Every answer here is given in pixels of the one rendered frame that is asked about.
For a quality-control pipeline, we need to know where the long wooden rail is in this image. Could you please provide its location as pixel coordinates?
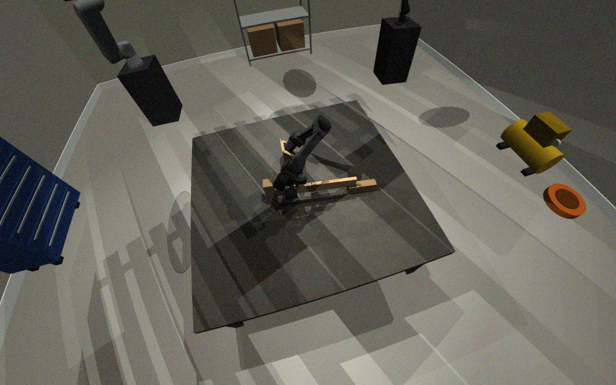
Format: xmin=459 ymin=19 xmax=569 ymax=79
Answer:
xmin=275 ymin=177 xmax=357 ymax=196

